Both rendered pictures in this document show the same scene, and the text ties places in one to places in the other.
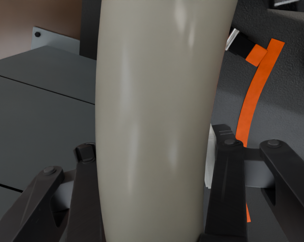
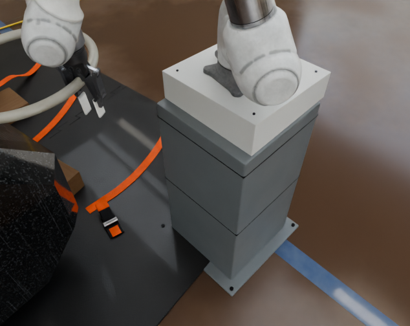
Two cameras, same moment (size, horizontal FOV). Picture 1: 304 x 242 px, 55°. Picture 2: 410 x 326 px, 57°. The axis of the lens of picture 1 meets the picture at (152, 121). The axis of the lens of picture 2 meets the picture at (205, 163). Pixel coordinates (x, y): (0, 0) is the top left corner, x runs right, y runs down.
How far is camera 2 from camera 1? 110 cm
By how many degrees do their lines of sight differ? 29
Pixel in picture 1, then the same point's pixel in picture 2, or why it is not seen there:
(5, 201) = (173, 123)
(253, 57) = (104, 204)
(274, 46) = (91, 208)
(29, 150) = (181, 151)
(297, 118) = (104, 168)
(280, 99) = (106, 181)
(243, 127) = (135, 174)
